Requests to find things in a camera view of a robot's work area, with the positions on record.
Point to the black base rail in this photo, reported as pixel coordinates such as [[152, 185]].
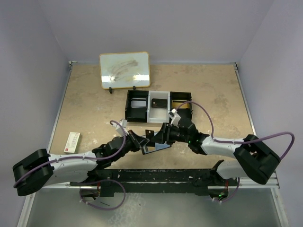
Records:
[[201, 182]]

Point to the gold cards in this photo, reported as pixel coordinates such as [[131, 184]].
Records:
[[179, 104]]

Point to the black white card sorting tray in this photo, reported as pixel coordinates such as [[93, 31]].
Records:
[[155, 115]]

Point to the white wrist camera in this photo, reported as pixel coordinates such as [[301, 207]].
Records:
[[174, 117], [121, 127]]

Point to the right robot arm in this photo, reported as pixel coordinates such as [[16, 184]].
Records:
[[254, 160]]

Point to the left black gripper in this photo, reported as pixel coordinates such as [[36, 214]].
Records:
[[138, 141]]

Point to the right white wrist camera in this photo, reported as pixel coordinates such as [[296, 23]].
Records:
[[174, 117]]

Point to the black leather card holder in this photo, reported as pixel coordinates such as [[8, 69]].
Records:
[[154, 147]]

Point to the silver VIP cards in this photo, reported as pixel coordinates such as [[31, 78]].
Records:
[[138, 103]]

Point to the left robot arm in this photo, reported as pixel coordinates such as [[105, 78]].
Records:
[[40, 168]]

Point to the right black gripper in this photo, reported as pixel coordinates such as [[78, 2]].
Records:
[[164, 135]]

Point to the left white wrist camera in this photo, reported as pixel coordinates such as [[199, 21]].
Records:
[[121, 127]]

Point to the white board with yellow rim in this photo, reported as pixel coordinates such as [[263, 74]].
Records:
[[124, 70]]

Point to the small white green box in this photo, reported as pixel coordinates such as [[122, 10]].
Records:
[[72, 142]]

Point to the black VIP cards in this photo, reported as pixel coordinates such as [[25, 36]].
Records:
[[159, 103]]

